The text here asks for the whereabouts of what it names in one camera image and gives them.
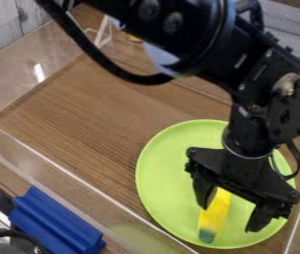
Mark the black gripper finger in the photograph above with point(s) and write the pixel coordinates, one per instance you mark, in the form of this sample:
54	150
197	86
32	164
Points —
205	189
263	214

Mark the clear acrylic enclosure wall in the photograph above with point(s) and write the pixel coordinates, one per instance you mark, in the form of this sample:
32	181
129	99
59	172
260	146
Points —
74	125

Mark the yellow toy banana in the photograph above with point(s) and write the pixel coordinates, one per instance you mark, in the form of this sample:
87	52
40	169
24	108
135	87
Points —
213	216

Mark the yellow labelled tin can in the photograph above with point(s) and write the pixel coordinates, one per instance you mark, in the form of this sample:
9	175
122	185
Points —
134	39

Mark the clear acrylic corner bracket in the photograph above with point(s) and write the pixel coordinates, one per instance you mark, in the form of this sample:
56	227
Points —
99	36

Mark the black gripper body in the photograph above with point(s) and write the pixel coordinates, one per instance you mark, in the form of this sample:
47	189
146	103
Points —
248	173

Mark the blue plastic clamp block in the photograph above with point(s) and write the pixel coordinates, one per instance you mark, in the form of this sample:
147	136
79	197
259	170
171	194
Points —
46	220

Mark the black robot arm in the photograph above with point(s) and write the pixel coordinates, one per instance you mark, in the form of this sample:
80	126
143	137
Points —
213	39

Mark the green plastic plate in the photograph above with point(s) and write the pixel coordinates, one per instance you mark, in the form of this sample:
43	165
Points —
165	186

